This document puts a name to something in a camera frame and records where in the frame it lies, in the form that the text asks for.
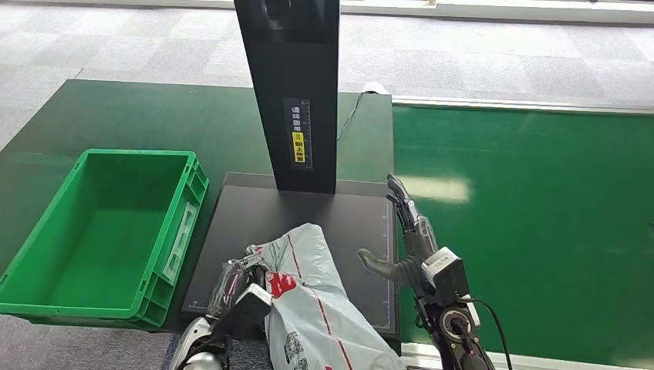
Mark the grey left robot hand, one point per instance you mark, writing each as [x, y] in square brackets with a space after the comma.
[232, 283]

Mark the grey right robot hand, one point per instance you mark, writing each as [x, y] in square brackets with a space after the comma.
[416, 245]

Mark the grey plastic mailer package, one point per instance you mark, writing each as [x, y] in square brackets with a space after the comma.
[317, 306]

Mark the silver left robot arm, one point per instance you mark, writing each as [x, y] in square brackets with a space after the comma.
[196, 344]

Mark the green conveyor belt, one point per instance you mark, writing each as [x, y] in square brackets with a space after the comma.
[562, 204]

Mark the green plastic crate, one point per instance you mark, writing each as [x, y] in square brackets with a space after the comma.
[102, 240]

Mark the black and yellow label sticker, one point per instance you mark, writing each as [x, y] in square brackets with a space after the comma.
[299, 134]

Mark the small white plug adapter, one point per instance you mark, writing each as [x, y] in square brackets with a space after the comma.
[375, 88]

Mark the black scanner column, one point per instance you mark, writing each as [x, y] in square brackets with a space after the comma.
[294, 102]

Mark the white floor ledge strip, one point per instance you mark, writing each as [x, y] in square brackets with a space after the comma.
[511, 9]

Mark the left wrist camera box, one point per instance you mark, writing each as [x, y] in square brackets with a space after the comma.
[248, 314]

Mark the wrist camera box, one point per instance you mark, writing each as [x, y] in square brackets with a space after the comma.
[248, 314]
[447, 273]

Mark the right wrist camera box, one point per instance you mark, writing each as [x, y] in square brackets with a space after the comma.
[447, 273]

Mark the black scanner base plate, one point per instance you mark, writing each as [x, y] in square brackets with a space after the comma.
[352, 224]

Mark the silver conveyor side rail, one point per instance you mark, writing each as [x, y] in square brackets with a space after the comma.
[419, 355]
[511, 104]

